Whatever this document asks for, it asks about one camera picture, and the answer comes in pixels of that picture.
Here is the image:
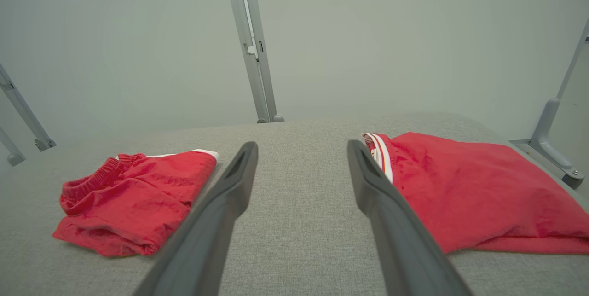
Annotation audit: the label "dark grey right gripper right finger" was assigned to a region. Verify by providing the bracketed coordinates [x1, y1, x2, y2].
[347, 139, 472, 296]

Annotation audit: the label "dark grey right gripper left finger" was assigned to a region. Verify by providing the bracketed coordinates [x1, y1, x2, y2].
[133, 142, 259, 296]

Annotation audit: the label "red shorts with white stripes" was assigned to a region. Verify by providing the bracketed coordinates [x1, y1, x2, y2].
[52, 149, 220, 258]

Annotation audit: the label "red jersey with white trim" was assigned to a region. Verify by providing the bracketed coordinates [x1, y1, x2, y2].
[361, 132, 589, 255]

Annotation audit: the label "grey right frame bracket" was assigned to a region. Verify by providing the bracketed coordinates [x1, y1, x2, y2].
[510, 17, 589, 191]

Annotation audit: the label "grey metal partition post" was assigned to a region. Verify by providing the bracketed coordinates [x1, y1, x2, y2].
[0, 126, 26, 167]
[223, 0, 285, 124]
[0, 63, 57, 152]

